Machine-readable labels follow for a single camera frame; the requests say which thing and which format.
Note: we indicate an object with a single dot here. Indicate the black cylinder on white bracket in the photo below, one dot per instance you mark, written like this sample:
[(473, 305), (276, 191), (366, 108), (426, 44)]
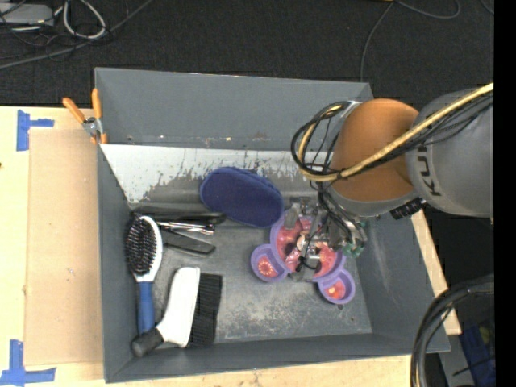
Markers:
[(407, 209)]

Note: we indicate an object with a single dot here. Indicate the grey metal bin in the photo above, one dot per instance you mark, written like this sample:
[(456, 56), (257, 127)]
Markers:
[(258, 309)]

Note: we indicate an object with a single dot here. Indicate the white brush with black bristles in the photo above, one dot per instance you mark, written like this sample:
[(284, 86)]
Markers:
[(181, 305)]

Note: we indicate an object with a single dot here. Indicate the blue oval sponge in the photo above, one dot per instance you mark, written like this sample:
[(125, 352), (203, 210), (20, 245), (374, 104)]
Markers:
[(242, 198)]

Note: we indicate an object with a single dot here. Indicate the brown cardboard board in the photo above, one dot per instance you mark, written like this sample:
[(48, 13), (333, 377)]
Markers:
[(60, 236)]

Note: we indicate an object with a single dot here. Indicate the blue and white hairbrush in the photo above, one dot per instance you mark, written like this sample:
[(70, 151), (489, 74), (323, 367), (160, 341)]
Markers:
[(142, 248)]

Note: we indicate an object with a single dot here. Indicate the purple and red toy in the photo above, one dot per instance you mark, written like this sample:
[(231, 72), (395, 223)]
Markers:
[(266, 266)]

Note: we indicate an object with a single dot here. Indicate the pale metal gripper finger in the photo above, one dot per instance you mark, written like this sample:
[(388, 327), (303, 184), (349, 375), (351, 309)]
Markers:
[(300, 210), (308, 267)]

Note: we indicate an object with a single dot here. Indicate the black stapler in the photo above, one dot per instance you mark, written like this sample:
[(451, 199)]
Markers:
[(189, 243)]

